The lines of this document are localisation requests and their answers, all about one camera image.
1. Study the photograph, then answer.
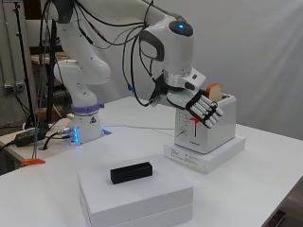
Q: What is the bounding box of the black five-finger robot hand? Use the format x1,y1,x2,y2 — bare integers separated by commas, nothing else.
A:
164,69,225,130

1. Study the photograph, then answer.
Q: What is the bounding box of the toast slice with orange crust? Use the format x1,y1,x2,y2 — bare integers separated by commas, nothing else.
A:
205,82,223,103

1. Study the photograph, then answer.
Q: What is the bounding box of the steel toaster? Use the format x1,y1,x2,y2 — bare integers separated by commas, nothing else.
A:
173,93,238,155

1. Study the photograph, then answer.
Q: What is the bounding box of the white flat box with print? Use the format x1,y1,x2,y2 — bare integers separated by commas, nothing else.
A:
163,135,247,175

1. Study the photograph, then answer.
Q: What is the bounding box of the black block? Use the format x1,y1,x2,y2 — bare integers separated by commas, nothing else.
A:
109,161,154,185

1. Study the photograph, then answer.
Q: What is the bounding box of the plain white flat box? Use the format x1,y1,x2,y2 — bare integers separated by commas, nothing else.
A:
77,153,194,219
79,194,194,227

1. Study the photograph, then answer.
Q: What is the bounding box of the black upright pole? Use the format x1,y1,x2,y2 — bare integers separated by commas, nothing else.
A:
46,18,60,125

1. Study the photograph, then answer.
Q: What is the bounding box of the wooden table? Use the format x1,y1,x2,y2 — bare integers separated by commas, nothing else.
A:
29,51,74,66

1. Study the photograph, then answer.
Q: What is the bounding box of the black power adapter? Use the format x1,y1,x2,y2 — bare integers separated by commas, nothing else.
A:
13,127,49,148

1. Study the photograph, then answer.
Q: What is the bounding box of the orange clamp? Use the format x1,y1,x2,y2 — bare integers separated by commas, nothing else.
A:
20,158,46,167

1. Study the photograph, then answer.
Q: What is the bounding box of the black light stand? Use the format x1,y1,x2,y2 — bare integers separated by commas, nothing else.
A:
11,0,38,128

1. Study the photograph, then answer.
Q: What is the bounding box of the grey wall socket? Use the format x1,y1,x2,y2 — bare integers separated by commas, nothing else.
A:
2,81,26,93

